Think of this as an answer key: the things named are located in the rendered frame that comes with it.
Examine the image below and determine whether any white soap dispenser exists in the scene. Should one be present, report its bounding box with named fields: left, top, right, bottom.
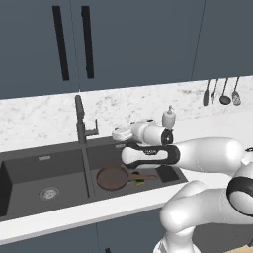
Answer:
left=161, top=105, right=177, bottom=131

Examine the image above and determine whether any dark grey tap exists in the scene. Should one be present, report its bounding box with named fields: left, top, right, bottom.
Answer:
left=74, top=94, right=100, bottom=148

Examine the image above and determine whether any black flat square pad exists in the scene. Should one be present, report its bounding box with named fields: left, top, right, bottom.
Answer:
left=155, top=165, right=181, bottom=184

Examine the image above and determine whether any dark blue lower cupboard door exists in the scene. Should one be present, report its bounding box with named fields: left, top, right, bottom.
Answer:
left=95, top=207, right=170, bottom=253
left=0, top=221, right=101, bottom=253

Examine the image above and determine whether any dark hanging ladle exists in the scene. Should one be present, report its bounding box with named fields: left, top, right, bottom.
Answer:
left=218, top=77, right=232, bottom=106

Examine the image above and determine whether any grey hanging slotted spoon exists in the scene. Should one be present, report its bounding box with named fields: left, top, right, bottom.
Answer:
left=230, top=76, right=243, bottom=107

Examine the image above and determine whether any dark grey double sink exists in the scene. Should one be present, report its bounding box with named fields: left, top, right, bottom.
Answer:
left=0, top=135, right=189, bottom=222

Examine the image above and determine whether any grey hanging fork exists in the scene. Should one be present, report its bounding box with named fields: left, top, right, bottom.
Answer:
left=210, top=78, right=219, bottom=106

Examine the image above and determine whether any brown frying pan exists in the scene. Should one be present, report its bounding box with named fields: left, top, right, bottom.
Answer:
left=96, top=165, right=158, bottom=192

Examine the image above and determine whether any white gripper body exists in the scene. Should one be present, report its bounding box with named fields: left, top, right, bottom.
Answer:
left=111, top=125, right=134, bottom=142

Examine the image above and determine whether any dark blue cupboard door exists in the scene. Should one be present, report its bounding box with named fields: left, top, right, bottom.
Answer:
left=68, top=0, right=208, bottom=93
left=191, top=0, right=253, bottom=82
left=0, top=0, right=81, bottom=100
left=95, top=207, right=170, bottom=253
left=0, top=221, right=101, bottom=253

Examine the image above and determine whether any dark hanging spatula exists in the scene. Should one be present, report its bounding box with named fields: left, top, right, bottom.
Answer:
left=203, top=78, right=212, bottom=107

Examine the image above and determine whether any black cupboard handle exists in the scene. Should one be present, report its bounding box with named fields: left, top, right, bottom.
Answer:
left=51, top=5, right=71, bottom=82
left=80, top=5, right=96, bottom=80

